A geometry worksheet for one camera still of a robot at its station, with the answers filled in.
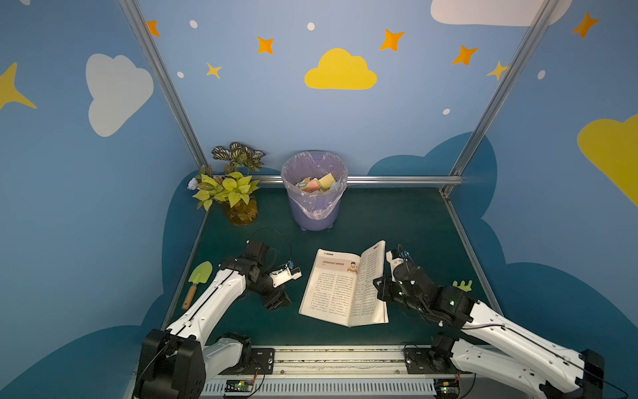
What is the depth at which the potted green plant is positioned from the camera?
88 cm

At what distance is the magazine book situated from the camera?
2.54 ft

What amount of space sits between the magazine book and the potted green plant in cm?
37
